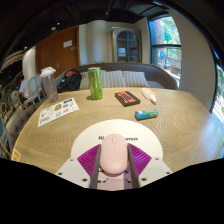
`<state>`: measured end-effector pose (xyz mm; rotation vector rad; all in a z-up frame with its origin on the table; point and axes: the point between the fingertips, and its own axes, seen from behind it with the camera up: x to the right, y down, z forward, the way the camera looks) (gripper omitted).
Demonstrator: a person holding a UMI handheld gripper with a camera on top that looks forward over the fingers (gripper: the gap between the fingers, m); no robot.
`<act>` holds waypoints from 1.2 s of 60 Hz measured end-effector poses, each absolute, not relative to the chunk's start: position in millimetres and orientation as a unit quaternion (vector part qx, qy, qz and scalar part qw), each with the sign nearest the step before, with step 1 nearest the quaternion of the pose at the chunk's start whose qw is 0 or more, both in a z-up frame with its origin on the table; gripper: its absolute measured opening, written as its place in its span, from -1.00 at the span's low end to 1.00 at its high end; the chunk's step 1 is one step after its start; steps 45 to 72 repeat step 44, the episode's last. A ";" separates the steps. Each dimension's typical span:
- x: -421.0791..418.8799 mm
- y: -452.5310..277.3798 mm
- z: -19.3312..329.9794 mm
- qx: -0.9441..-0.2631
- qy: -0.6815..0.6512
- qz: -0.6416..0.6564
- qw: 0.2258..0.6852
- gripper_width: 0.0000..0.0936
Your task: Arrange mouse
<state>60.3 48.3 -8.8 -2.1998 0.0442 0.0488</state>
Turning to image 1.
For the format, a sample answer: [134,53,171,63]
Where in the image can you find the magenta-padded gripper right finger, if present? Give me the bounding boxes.
[126,143,174,190]

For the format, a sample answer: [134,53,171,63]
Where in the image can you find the glass-door cabinet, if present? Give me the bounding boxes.
[110,27,143,64]

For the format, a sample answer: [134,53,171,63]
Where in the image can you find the black-framed window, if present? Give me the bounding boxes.
[211,49,224,124]
[148,14,183,81]

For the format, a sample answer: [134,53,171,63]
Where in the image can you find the white tube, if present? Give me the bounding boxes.
[140,87,158,105]

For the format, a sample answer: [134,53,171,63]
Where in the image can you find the pink computer mouse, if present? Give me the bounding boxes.
[100,133,130,176]

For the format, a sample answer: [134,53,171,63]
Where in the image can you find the green drink can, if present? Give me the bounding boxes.
[87,66,104,101]

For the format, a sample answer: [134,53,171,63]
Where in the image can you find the clear shaker bottle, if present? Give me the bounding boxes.
[39,66,60,104]

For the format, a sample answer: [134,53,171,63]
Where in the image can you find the striped pillow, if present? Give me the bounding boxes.
[79,71,93,90]
[121,70,150,88]
[99,69,127,89]

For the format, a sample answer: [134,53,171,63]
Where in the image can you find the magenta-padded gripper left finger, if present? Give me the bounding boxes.
[54,143,103,190]

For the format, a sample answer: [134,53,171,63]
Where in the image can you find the small teal pack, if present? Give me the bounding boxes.
[134,108,159,121]

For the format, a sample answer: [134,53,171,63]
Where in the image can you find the black and red box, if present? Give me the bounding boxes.
[114,90,141,108]

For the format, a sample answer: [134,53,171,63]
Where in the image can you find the group of white chairs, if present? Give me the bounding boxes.
[9,74,44,108]

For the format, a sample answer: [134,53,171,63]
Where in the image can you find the white sticker sheet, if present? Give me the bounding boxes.
[37,97,80,128]

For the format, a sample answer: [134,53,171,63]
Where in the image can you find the white mouse pad pink rest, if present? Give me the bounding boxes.
[70,118,164,192]

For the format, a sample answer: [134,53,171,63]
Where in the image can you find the grey sofa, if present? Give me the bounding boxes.
[54,62,179,91]

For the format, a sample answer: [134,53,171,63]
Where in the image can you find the person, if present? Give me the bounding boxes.
[18,77,32,98]

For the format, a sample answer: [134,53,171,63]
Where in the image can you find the brown wooden door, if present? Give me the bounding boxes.
[34,25,81,81]

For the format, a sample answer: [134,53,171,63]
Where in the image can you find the black backpack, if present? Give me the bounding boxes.
[57,69,83,94]

